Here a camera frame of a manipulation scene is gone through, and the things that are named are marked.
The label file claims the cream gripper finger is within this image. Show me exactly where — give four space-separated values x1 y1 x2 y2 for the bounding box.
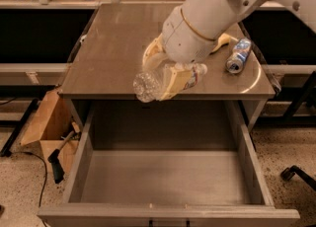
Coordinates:
159 65 198 101
142 35 167 71

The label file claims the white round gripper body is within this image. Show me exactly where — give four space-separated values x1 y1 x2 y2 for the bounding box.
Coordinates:
161 7 215 63

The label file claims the clear plastic water bottle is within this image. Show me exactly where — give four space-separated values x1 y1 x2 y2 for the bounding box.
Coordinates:
133 63 207 103

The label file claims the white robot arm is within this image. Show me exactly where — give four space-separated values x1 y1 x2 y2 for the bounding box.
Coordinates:
133 0 316 103

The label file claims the grey open top drawer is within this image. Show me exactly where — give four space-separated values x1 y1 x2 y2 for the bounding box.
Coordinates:
39 101 299 227

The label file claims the yellow sponge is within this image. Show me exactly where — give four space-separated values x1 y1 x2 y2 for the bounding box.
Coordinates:
212 34 231 53

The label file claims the blue crushed soda can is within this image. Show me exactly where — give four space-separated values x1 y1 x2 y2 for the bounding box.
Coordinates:
225 38 252 74

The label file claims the cardboard box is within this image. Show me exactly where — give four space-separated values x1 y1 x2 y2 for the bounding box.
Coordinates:
21 90 73 173

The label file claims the black chair caster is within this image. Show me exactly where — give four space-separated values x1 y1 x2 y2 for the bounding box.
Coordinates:
280 165 316 192

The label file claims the black handled hammer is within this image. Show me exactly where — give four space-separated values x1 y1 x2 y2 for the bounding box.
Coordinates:
47 129 77 185

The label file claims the black floor cable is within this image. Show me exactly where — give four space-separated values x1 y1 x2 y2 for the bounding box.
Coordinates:
13 150 49 227

